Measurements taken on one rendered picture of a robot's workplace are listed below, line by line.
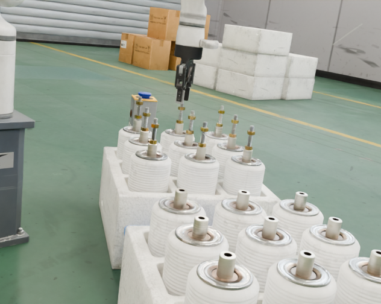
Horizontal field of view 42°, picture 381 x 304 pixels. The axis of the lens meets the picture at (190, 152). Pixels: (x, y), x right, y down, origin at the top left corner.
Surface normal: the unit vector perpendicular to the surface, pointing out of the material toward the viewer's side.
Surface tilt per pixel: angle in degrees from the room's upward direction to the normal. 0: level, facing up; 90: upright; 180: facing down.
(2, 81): 90
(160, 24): 90
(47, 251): 0
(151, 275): 0
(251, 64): 90
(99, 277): 0
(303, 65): 90
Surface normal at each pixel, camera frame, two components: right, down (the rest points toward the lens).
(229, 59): -0.73, 0.08
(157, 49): 0.64, 0.29
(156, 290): 0.13, -0.96
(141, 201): 0.25, 0.29
